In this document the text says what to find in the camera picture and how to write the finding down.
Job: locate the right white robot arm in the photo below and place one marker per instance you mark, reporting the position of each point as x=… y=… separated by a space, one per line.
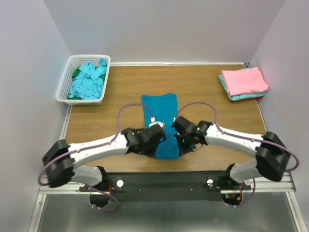
x=269 y=154

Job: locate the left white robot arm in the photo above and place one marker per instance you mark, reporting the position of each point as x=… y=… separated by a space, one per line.
x=64 y=163

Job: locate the mint folded t-shirt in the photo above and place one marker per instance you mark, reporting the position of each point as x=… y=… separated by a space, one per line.
x=238 y=97

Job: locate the green t-shirt in basket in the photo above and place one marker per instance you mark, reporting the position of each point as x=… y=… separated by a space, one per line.
x=85 y=87

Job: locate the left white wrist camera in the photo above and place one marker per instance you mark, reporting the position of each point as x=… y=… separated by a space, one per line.
x=161 y=124

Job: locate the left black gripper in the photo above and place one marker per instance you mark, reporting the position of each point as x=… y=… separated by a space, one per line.
x=151 y=153

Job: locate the white plastic laundry basket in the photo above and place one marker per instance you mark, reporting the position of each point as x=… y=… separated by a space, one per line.
x=66 y=80

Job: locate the aluminium extrusion rail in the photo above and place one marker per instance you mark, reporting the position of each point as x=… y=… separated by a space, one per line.
x=262 y=185

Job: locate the teal blue t-shirt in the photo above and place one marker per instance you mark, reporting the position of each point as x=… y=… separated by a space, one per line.
x=164 y=109

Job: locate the pink folded t-shirt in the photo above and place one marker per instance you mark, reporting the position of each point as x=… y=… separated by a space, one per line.
x=245 y=81

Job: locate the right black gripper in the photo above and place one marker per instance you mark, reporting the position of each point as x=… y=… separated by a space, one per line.
x=183 y=149

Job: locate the light blue crumpled t-shirt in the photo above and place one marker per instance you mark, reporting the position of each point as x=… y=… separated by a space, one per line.
x=89 y=68

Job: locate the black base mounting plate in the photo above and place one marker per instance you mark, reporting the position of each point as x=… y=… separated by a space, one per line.
x=164 y=186

